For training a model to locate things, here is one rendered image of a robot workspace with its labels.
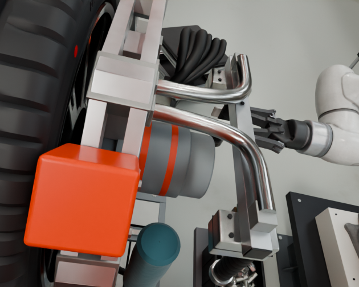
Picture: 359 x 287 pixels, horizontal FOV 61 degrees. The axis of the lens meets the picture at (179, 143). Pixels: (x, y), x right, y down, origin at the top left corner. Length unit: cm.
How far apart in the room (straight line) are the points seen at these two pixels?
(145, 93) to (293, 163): 177
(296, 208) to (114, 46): 119
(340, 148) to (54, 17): 71
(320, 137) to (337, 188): 132
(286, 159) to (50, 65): 184
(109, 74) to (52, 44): 6
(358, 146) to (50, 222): 75
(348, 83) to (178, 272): 99
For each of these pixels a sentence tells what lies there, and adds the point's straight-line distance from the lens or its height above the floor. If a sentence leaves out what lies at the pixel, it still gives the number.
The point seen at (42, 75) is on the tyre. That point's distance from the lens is 28.
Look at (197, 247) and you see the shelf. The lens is 98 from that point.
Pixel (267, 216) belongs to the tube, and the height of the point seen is 100.
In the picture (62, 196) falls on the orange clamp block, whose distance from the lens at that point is 24.
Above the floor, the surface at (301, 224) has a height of 30.
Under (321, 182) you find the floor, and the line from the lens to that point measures 207.
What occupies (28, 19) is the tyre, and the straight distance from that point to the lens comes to 31.
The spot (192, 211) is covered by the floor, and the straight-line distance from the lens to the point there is 155.
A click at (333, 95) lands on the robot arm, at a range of 91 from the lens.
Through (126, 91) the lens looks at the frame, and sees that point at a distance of 32.
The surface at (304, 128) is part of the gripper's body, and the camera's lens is 80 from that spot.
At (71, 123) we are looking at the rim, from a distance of 50.
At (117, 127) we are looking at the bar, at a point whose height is 94.
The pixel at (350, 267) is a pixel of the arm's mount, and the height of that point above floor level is 39.
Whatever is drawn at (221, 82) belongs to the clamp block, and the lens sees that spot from 65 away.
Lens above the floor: 132
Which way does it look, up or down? 48 degrees down
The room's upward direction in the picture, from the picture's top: 22 degrees clockwise
